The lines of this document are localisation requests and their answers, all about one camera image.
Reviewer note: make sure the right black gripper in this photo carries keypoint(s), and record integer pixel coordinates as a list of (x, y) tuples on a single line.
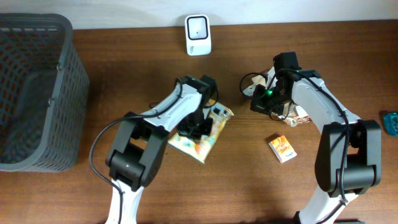
[(258, 101)]

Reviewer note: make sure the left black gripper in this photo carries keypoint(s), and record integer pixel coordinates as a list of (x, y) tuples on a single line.
[(193, 128)]

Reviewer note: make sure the yellow wet wipes pack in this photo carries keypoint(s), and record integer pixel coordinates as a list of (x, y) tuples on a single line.
[(200, 148)]

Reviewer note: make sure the beige snack pouch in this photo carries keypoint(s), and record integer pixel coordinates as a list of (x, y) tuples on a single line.
[(297, 113)]

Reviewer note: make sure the small orange box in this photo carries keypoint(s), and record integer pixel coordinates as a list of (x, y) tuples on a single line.
[(282, 149)]

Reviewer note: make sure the blue mouthwash bottle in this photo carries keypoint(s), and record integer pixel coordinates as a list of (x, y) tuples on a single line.
[(390, 122)]

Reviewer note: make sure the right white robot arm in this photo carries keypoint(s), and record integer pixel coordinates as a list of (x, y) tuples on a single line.
[(348, 161)]

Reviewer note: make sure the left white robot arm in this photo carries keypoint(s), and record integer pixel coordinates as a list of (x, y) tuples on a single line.
[(139, 145)]

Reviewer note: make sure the white barcode scanner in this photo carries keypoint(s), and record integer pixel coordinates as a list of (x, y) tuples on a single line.
[(198, 35)]

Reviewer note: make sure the dark grey plastic basket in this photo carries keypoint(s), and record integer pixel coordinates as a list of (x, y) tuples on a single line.
[(44, 93)]

